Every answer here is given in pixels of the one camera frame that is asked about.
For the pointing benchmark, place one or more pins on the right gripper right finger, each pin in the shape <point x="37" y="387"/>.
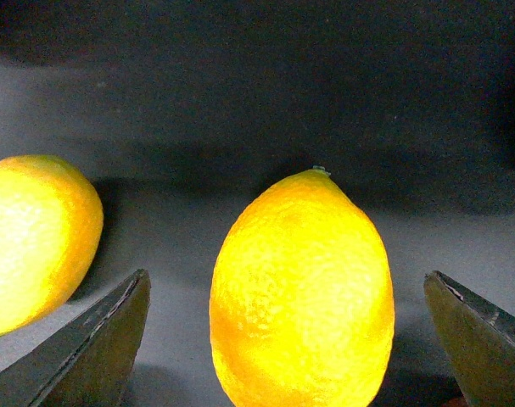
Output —
<point x="478" y="338"/>

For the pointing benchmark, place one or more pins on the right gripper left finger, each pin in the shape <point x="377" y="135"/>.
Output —
<point x="88" y="361"/>

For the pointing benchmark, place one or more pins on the yellow lemon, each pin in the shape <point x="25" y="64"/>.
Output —
<point x="301" y="302"/>
<point x="51" y="220"/>

